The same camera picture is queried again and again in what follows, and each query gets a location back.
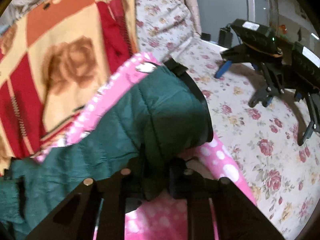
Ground black power adapter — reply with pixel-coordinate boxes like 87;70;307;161
218;26;233;48

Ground dark green puffer jacket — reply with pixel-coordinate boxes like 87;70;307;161
1;66;213;239

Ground floral bed sheet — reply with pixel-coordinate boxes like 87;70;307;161
135;0;319;239

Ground pink penguin fleece blanket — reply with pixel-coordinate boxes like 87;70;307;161
35;53;257;239

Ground red orange rose blanket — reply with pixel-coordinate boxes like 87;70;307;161
1;0;138;170

